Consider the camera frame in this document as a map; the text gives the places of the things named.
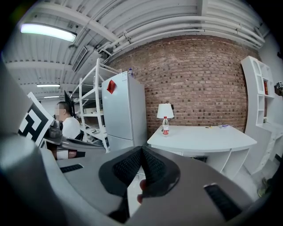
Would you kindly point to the white refrigerator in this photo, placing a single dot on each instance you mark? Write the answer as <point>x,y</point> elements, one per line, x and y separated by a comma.
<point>123,110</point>

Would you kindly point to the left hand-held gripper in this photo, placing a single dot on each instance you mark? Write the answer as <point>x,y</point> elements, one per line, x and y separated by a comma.
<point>33,120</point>

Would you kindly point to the small bottle with blue cap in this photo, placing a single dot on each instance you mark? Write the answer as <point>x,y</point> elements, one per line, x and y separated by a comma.
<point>131,72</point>

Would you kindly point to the white metal shelf rack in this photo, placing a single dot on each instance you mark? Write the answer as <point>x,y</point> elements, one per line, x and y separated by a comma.
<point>92,114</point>

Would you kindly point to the purple white packet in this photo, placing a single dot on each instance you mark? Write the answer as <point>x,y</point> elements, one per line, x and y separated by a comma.
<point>224,126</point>

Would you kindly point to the small ceiling tube light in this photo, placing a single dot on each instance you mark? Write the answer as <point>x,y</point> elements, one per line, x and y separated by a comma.
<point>48,85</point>

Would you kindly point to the black device with printed squares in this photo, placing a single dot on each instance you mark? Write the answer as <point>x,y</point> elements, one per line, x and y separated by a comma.
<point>279,88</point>

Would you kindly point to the black monitor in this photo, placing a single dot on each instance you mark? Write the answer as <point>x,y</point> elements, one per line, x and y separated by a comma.
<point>68,102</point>

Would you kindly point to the white bookshelf cabinet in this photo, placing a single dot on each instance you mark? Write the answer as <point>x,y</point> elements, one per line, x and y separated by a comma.
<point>252,110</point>

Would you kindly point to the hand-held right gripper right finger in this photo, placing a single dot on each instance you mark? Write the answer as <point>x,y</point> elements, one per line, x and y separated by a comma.
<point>188,198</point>

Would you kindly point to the large ceiling tube light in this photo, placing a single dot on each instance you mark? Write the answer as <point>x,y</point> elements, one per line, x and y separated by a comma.
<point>48,32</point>

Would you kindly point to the red label plastic water bottle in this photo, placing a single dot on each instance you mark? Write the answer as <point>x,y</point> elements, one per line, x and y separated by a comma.
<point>165,126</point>

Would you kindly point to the white table lamp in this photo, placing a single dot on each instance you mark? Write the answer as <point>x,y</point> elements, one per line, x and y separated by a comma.
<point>164,111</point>

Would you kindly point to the red book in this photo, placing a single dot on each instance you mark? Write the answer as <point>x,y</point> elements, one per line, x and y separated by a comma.
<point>265,88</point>

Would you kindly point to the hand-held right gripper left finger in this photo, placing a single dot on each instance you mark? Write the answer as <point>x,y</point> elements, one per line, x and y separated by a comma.
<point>88,183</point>

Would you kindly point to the red diamond paper sticker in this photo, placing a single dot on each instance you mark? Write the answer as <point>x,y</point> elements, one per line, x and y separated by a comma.
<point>111,86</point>

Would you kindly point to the ceiling air vent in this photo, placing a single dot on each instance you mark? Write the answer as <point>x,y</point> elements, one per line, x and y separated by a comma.
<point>79,59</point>

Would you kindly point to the white desk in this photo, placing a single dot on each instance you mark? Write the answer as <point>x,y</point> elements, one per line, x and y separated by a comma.
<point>199,136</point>

